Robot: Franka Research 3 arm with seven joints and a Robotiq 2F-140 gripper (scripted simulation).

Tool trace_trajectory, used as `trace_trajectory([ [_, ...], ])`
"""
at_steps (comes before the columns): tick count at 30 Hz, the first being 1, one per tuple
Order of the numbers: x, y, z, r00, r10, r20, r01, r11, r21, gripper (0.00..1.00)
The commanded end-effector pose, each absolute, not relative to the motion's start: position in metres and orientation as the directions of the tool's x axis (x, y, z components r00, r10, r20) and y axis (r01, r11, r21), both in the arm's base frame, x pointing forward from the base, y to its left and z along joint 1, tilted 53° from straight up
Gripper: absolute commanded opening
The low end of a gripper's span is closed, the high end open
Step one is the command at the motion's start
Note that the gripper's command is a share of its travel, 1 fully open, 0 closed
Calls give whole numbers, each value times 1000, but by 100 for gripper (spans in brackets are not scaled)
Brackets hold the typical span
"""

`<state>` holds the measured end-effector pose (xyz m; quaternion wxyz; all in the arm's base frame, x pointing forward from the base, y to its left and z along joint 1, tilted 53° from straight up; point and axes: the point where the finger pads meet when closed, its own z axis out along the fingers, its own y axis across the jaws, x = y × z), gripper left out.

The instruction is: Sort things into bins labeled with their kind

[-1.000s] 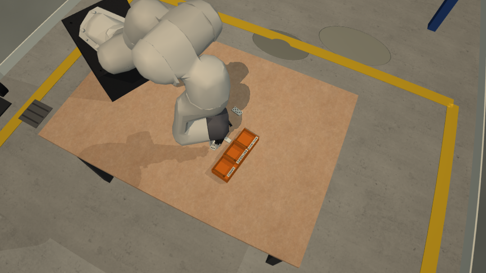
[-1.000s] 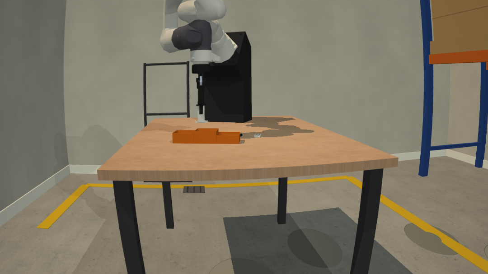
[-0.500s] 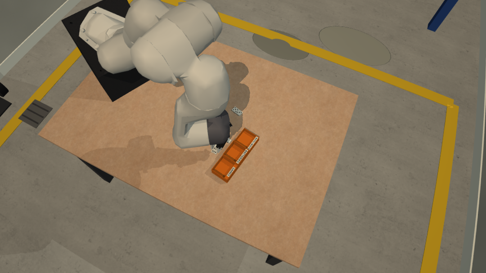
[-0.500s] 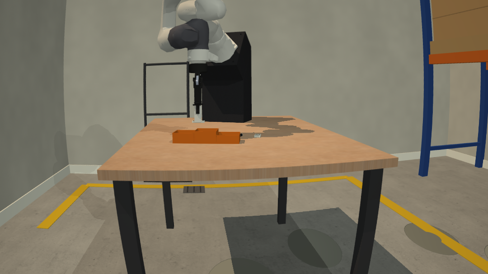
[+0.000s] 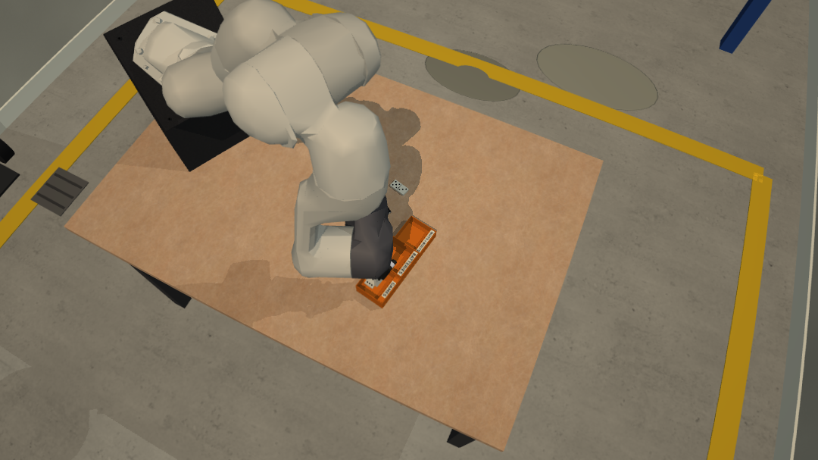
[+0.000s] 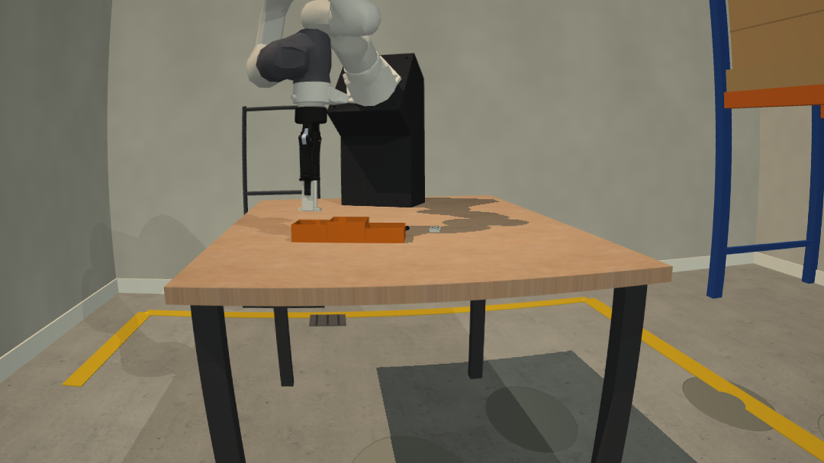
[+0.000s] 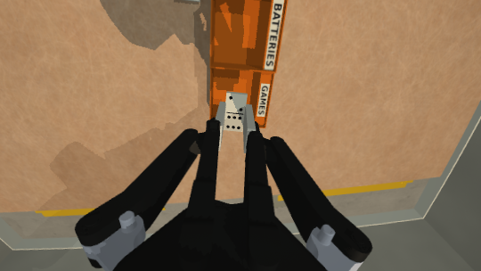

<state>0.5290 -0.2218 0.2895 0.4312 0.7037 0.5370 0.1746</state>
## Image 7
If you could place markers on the white domino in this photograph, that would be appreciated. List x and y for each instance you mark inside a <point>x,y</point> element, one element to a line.
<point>234,111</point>

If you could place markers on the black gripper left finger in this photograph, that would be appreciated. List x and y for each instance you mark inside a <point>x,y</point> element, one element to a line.
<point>111,231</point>

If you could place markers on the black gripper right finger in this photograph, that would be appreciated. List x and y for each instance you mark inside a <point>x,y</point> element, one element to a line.
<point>333,240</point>

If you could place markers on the orange three-compartment bin rack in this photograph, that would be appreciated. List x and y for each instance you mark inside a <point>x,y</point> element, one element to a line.
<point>244,51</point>

